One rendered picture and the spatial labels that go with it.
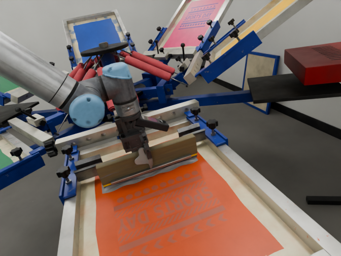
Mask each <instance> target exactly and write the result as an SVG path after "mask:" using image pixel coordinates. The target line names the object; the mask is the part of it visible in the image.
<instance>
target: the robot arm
mask: <svg viewBox="0 0 341 256"><path fill-rule="evenodd" d="M102 72H103V74H102V75H100V76H97V77H94V78H90V79H86V80H83V81H79V82H78V81H76V80H75V79H73V78H72V77H70V76H69V75H67V74H65V73H64V72H62V71H61V70H59V69H58V68H56V67H55V66H53V65H52V64H50V63H48V62H47V61H45V60H44V59H42V58H41V57H39V56H38V55H36V54H35V53H33V52H31V51H30V50H28V49H27V48H25V47H24V46H22V45H21V44H19V43H18V42H16V41H15V40H13V39H12V38H10V37H8V36H7V35H5V34H4V33H3V32H1V31H0V76H2V77H4V78H5V79H7V80H9V81H11V82H12V83H14V84H16V85H18V86H20V87H21V88H23V89H25V90H27V91H28V92H30V93H32V94H34V95H35V96H37V97H39V98H41V99H43V100H44V101H46V102H48V103H49V104H51V105H53V106H55V107H56V108H59V109H60V110H62V111H64V112H65V113H67V114H69V115H70V117H71V119H72V121H73V122H74V123H75V124H76V125H78V126H80V127H84V128H91V127H94V126H97V125H98V124H100V123H101V122H102V120H103V118H104V115H105V105H104V102H106V101H109V100H112V101H113V104H114V107H115V110H116V113H117V116H114V121H115V124H116V126H117V129H118V132H119V134H118V135H120V136H119V139H120V140H121V143H122V145H123V148H124V150H125V152H126V153H128V152H132V153H133V152H136V151H138V152H139V156H138V157H137V158H136V159H135V160H134V162H135V164H136V165H142V164H149V167H150V169H151V168H152V166H153V160H152V155H151V151H150V147H149V144H148V143H149V141H148V138H147V134H146V132H145V127H147V128H151V129H155V130H160V131H165V132H167V131H168V128H169V125H168V123H167V122H166V121H165V120H161V119H156V118H152V117H148V116H143V115H141V111H140V105H139V102H138V98H137V94H136V92H135V88H134V84H133V81H132V76H131V74H130V71H129V68H128V65H127V64H126V63H124V62H117V63H112V64H110V65H107V66H105V67H103V69H102ZM144 150H145V153H144Z"/></svg>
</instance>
